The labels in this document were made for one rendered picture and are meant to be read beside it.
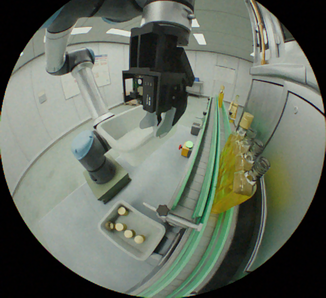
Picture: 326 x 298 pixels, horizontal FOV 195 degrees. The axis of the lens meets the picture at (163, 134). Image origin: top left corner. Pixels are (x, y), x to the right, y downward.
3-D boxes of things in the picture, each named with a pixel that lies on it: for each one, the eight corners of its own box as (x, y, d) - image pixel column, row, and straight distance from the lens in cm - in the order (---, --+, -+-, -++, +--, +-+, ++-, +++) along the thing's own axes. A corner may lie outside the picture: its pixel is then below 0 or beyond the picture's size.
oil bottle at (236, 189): (216, 215, 40) (261, 191, 24) (202, 210, 39) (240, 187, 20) (219, 201, 42) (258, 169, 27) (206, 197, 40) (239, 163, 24)
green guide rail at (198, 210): (193, 218, 37) (201, 216, 29) (190, 217, 37) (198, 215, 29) (215, 98, 185) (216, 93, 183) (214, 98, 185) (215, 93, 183)
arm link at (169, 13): (162, 23, 24) (203, 21, 21) (159, 42, 23) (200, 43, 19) (132, 10, 19) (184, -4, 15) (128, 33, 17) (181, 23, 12)
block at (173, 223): (182, 229, 43) (186, 230, 36) (159, 219, 42) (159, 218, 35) (186, 222, 43) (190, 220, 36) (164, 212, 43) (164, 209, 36)
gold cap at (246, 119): (247, 131, 33) (253, 118, 32) (237, 125, 33) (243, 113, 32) (248, 127, 37) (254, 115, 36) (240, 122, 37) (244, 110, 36)
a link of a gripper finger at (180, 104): (159, 120, 20) (162, 79, 18) (163, 118, 22) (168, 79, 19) (178, 129, 19) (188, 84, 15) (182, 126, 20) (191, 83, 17)
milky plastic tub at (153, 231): (146, 257, 51) (143, 263, 43) (105, 227, 55) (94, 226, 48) (167, 227, 48) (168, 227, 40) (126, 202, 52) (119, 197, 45)
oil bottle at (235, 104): (232, 123, 99) (241, 96, 93) (226, 120, 100) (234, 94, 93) (232, 120, 105) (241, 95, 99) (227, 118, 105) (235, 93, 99)
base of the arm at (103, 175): (88, 169, 63) (79, 157, 57) (109, 156, 61) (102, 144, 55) (96, 189, 53) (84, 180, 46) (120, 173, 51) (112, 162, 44)
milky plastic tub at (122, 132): (103, 147, 35) (93, 125, 31) (148, 120, 44) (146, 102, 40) (136, 180, 23) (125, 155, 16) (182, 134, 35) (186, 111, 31)
